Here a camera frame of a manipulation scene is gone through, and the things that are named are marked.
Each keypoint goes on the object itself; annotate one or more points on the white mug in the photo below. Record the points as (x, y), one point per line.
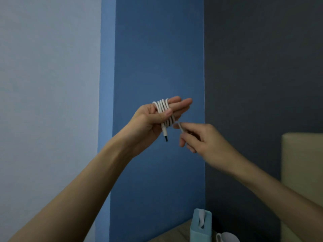
(227, 237)

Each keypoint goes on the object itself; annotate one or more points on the person's left middle finger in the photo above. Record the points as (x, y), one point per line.
(180, 104)

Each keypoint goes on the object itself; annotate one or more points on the white tissue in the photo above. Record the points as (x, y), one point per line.
(201, 218)

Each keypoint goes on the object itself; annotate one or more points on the light blue tissue box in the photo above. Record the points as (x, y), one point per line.
(200, 228)

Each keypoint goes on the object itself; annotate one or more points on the beige padded headboard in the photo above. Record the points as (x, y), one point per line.
(302, 186)

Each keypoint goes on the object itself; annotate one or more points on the person's right forearm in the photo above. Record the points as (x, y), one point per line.
(280, 196)

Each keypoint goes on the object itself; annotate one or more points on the person's right middle finger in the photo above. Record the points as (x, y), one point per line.
(188, 138)

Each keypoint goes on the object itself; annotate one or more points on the person's right hand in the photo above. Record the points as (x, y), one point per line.
(212, 146)

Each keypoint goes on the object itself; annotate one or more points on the person's left forearm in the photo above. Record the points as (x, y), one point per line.
(75, 196)

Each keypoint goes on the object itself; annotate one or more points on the person's left hand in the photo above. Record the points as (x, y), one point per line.
(142, 125)

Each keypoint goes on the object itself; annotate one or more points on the person's left thumb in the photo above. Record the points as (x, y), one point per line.
(157, 117)

